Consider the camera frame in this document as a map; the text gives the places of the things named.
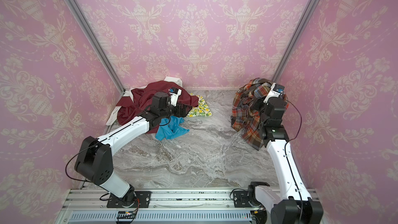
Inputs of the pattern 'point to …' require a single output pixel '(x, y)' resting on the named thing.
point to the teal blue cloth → (170, 128)
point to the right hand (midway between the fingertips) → (263, 92)
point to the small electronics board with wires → (126, 214)
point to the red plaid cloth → (244, 118)
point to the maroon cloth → (135, 106)
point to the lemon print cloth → (202, 110)
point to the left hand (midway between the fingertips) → (187, 106)
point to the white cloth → (113, 120)
